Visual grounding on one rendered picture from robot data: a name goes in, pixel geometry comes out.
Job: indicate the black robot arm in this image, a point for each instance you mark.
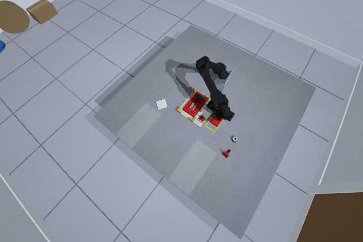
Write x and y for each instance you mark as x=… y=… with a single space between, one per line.
x=216 y=96

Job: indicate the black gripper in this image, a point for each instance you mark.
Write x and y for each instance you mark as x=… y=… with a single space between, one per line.
x=212 y=107

